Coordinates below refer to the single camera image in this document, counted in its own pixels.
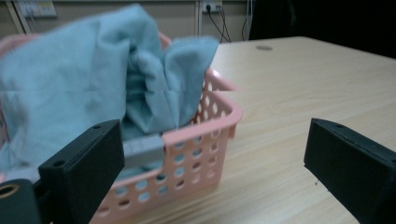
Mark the black curtain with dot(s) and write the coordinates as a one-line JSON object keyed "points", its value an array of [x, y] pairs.
{"points": [[327, 18]]}

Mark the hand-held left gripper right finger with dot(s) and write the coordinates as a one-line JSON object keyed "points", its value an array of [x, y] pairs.
{"points": [[351, 168]]}

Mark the wall socket with plugs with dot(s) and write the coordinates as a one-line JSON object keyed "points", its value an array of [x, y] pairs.
{"points": [[214, 3]]}

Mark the wall socket panel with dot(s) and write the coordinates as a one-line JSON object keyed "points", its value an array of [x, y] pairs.
{"points": [[37, 7]]}

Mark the pink perforated plastic basket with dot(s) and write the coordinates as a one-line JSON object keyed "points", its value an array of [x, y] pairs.
{"points": [[186, 161]]}

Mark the light blue cloth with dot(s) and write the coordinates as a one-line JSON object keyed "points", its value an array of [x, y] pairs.
{"points": [[77, 77]]}

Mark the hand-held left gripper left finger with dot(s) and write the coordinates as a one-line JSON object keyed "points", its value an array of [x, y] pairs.
{"points": [[81, 168]]}

